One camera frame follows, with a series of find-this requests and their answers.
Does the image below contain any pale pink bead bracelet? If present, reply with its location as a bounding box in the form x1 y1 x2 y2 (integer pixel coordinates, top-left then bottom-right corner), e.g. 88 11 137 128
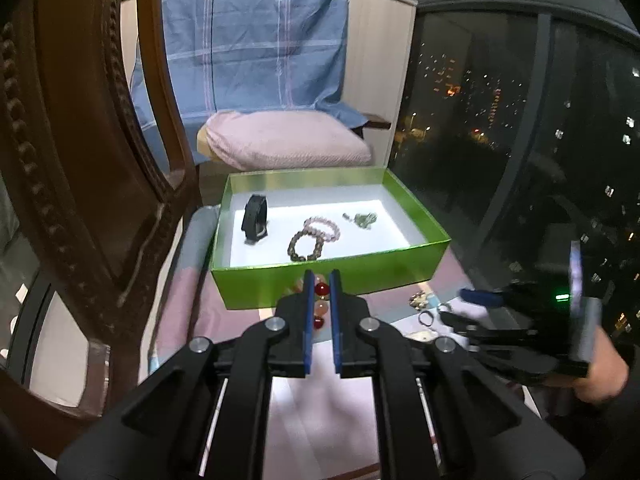
301 216 342 243

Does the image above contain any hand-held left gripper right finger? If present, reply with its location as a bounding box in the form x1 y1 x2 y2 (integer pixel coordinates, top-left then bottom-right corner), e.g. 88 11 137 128
330 269 586 480

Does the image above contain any carved wooden chair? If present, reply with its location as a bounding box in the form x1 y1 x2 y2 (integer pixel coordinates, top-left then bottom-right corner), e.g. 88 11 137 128
0 0 201 461

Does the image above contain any blue plaid sheet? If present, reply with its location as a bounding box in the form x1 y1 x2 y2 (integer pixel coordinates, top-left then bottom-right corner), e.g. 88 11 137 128
130 0 368 166

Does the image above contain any large glass window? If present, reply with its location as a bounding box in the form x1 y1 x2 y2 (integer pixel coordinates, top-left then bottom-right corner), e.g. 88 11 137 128
390 0 640 341

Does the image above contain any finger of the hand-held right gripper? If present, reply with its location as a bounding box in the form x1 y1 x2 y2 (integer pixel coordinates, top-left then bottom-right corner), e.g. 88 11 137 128
439 311 537 347
459 284 532 312

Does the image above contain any pink plaid bedsheet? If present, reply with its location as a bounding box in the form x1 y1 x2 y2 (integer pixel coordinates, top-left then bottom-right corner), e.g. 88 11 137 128
147 205 546 480

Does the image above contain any yellow cushion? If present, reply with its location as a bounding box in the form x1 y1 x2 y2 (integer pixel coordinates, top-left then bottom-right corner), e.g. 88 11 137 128
196 127 216 158

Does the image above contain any brown bead bracelet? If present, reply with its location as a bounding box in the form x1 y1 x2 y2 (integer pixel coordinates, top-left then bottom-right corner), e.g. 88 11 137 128
287 230 323 262

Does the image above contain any green cardboard box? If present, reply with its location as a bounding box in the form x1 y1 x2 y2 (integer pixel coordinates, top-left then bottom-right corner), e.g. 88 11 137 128
210 167 452 311

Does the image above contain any black wristwatch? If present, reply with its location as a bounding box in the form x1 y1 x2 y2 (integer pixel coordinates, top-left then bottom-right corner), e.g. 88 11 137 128
241 194 271 241

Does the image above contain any dark wooden armchair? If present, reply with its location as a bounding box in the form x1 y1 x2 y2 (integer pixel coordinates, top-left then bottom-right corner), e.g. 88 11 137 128
357 112 392 136

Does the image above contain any red and pink bead bracelet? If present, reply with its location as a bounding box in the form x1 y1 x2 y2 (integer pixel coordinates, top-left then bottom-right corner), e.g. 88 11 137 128
295 275 333 336

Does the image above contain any person's right hand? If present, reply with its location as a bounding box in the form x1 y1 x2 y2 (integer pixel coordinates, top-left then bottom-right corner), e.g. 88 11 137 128
572 331 631 404

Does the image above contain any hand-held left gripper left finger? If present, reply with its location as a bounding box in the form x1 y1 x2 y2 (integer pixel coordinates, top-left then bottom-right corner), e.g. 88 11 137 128
57 270 316 480

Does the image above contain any pink pillow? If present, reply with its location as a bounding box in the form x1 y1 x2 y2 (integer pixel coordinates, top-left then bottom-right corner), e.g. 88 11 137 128
205 110 373 171

